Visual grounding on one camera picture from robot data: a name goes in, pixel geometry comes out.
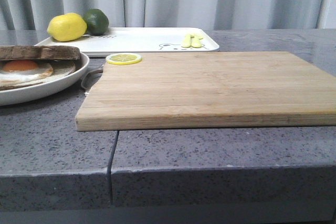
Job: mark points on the bread slice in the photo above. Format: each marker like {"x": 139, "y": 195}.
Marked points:
{"x": 40, "y": 52}
{"x": 61, "y": 68}

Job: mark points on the white round plate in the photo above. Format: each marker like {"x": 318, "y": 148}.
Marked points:
{"x": 25, "y": 94}

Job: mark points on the fried egg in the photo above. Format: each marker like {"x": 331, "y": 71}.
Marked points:
{"x": 20, "y": 71}

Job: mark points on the white bear tray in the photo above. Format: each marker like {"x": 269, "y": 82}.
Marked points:
{"x": 136, "y": 39}

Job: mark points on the yellow plastic fork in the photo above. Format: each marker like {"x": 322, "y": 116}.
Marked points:
{"x": 187, "y": 41}

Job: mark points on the lemon slice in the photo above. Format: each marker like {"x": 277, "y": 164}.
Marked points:
{"x": 124, "y": 58}

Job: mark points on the wooden cutting board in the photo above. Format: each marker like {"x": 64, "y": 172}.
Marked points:
{"x": 209, "y": 89}

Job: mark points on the green lime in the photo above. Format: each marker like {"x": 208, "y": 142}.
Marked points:
{"x": 97, "y": 22}

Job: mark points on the yellow lemon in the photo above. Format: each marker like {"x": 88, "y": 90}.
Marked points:
{"x": 67, "y": 27}

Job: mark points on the metal cutting board handle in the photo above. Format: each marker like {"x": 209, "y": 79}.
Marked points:
{"x": 90, "y": 78}

